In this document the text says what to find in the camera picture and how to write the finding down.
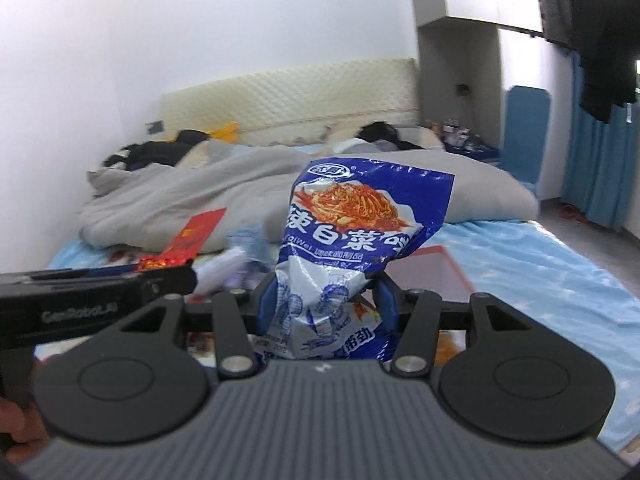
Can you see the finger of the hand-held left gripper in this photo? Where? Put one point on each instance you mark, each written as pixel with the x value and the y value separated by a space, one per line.
pixel 167 282

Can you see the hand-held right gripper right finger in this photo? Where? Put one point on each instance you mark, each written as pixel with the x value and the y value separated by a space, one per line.
pixel 385 305

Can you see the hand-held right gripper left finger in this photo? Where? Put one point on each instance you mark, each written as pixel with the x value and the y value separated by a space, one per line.
pixel 265 305

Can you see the red snack packet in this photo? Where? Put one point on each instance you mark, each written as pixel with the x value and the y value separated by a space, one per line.
pixel 192 237

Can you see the pink cardboard box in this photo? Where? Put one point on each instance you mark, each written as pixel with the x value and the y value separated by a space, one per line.
pixel 430 272

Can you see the blue snack packet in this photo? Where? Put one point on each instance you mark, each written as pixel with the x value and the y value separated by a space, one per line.
pixel 350 240

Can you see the person's left hand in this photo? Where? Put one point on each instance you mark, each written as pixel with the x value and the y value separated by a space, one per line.
pixel 17 430

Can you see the white cylindrical bottle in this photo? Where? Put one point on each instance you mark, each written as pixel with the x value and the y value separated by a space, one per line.
pixel 220 267

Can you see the clear blue plastic bag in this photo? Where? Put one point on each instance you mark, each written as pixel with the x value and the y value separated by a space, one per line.
pixel 250 240

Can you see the grey duvet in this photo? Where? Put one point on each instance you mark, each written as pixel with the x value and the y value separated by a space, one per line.
pixel 200 195

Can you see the cream and grey pillow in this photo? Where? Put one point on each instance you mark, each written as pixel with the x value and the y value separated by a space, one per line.
pixel 197 157

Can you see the black clothing pile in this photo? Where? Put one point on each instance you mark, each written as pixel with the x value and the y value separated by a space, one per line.
pixel 155 152

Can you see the yellow bag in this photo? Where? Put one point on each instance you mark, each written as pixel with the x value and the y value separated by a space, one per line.
pixel 225 131

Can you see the white cloth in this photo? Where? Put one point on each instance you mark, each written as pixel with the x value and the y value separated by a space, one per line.
pixel 350 146

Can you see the blue star print blanket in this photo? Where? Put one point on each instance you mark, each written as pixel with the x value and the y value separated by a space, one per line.
pixel 550 285

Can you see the beige pillow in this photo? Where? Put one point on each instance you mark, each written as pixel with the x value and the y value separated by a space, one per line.
pixel 425 140

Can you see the black garment on pillow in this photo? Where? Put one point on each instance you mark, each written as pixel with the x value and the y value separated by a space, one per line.
pixel 377 131

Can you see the dark blue cloth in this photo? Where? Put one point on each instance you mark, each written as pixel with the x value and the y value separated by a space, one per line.
pixel 475 149

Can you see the group of small bottles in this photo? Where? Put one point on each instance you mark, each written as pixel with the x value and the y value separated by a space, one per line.
pixel 450 127

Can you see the red slippers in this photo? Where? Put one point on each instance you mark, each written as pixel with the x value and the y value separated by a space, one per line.
pixel 570 211

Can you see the cream padded headboard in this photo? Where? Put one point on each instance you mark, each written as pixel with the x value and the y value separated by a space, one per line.
pixel 300 100

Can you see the blue padded board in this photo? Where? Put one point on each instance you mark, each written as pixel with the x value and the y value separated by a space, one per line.
pixel 525 130

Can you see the blue curtain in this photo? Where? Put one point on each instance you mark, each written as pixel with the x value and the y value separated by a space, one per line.
pixel 600 160

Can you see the dark hanging clothes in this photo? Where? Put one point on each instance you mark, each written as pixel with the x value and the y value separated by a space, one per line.
pixel 600 35

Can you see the grey wall socket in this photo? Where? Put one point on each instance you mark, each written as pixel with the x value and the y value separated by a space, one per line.
pixel 155 126

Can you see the black wall charger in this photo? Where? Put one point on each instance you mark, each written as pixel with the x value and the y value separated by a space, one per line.
pixel 462 89

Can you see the metal clothes rail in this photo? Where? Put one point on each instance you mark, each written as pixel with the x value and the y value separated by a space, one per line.
pixel 522 31

